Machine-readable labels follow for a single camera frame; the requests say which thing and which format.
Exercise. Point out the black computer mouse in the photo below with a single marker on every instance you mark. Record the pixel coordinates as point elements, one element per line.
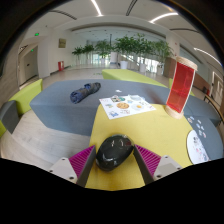
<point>113,153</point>

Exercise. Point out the lime green upholstered bench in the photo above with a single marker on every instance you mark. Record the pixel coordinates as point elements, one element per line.
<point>170,83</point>
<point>130,76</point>

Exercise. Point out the red panel tower stand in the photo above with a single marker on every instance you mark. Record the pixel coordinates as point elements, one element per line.
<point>180,86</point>

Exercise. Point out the lime green sofa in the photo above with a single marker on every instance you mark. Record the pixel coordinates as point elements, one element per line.
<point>28,96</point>

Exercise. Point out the small white sticker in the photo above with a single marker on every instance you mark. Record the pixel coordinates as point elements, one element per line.
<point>201,132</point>
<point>199,121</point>
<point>202,128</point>
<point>118,90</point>

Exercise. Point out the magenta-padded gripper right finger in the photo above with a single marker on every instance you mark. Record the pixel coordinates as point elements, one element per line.
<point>148,160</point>

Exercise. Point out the white door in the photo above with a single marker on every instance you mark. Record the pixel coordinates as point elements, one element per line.
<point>30,63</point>

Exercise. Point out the white printed mouse pad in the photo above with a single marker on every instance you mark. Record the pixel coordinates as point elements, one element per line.
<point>197,148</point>

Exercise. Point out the dark blue folded umbrella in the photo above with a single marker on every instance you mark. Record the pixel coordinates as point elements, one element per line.
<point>83,92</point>

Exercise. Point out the red fire extinguisher box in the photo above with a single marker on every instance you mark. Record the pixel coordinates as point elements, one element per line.
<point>60,66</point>

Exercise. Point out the small blue sticker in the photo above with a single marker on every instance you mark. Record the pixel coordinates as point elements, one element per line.
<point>192,117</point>
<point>198,126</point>

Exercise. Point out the dark grey seat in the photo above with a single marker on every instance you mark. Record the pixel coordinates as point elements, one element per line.
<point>8,116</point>

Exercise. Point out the brown wall plaque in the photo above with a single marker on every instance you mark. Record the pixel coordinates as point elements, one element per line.
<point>62,43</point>

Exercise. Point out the group of ceiling lights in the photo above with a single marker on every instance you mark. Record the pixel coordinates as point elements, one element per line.
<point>96,7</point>

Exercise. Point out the green exit sign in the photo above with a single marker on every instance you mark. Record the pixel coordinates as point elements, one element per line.
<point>36,34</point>

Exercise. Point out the small red-white sticker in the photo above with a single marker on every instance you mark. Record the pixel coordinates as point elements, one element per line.
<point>204,135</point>

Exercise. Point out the small round sticker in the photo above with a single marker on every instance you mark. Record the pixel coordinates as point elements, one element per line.
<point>189,120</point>

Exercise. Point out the group of potted plants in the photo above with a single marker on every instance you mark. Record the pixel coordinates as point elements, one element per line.
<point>130,46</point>

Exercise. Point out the lime green seat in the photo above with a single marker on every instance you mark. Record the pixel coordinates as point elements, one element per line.
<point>2,129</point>

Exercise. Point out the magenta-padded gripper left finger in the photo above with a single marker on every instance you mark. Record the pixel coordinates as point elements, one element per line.
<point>80,161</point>

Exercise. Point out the printed sticker sheet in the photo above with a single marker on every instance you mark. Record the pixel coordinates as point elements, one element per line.
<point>126,106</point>

